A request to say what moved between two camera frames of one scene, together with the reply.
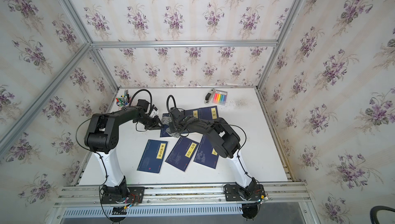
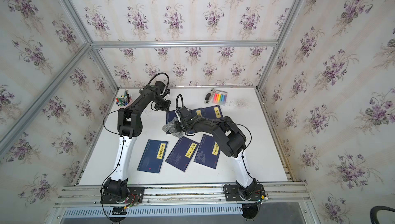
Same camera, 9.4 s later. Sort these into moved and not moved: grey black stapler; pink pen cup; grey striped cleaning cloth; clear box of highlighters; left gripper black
Moved: grey striped cleaning cloth; left gripper black
Not moved: pink pen cup; clear box of highlighters; grey black stapler
